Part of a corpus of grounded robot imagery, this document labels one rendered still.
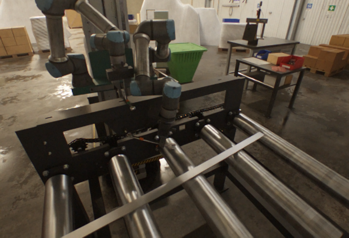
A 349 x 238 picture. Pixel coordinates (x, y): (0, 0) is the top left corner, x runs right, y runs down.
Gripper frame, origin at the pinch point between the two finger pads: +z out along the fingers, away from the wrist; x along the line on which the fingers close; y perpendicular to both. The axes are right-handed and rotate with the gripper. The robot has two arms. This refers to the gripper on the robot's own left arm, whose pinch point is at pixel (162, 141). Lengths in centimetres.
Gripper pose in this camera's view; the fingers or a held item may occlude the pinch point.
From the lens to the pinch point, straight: 92.8
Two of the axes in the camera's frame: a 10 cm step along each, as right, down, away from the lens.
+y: 9.7, 2.3, -0.6
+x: 1.6, -4.5, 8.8
